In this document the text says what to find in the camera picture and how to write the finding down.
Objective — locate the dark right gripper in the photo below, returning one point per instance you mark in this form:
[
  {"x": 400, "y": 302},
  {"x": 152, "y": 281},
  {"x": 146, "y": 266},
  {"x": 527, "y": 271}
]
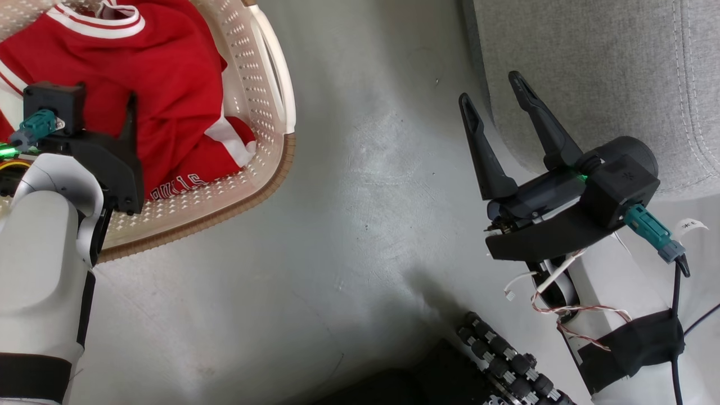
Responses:
[{"x": 540, "y": 194}]

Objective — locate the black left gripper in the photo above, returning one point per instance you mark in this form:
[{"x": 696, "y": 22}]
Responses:
[{"x": 112, "y": 163}]

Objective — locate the red and white jersey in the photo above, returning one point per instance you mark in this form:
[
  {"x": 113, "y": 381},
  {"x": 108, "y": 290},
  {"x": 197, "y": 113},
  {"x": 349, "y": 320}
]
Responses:
[{"x": 157, "y": 73}]

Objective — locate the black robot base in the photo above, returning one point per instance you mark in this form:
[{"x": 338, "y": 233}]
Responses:
[{"x": 450, "y": 377}]

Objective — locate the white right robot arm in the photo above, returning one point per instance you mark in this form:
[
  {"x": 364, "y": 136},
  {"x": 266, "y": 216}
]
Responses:
[{"x": 624, "y": 281}]

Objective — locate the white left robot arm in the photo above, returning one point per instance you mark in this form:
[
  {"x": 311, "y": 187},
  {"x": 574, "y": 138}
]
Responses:
[{"x": 34, "y": 253}]

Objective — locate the cream plastic laundry basket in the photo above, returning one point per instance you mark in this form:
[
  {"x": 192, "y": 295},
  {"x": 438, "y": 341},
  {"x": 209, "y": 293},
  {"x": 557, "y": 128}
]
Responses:
[{"x": 253, "y": 84}]

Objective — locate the grey fabric sofa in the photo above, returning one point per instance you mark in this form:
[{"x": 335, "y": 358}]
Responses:
[{"x": 590, "y": 67}]

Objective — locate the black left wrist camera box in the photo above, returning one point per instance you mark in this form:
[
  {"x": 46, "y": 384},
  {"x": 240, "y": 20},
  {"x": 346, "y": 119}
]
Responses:
[{"x": 64, "y": 104}]

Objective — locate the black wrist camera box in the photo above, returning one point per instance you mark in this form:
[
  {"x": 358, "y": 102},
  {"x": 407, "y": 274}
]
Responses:
[
  {"x": 619, "y": 180},
  {"x": 64, "y": 104}
]

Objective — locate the teal left camera plug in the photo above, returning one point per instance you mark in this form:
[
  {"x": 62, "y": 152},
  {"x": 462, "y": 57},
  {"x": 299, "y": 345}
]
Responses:
[{"x": 36, "y": 125}]

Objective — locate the teal camera plug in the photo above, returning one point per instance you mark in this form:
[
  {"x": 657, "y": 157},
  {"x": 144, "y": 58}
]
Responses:
[
  {"x": 647, "y": 225},
  {"x": 36, "y": 125}
]

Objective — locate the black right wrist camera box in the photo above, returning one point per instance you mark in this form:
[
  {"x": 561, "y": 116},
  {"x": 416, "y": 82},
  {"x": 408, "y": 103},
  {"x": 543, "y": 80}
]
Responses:
[{"x": 619, "y": 180}]

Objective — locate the teal right camera plug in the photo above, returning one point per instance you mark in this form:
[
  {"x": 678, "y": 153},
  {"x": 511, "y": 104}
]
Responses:
[{"x": 647, "y": 225}]

